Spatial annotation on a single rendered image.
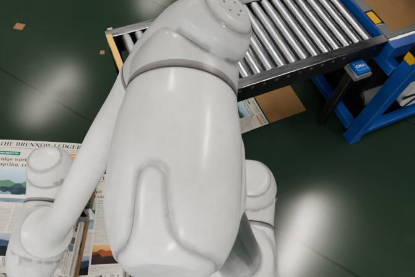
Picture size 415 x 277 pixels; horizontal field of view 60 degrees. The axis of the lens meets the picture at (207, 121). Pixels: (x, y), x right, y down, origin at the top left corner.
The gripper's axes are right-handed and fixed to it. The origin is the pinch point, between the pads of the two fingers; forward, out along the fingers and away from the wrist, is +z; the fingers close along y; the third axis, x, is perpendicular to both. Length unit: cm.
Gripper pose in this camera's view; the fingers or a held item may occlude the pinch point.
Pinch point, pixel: (88, 214)
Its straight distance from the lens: 122.5
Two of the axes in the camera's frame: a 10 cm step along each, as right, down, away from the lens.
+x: 10.0, -0.2, 0.8
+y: 0.6, 8.6, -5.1
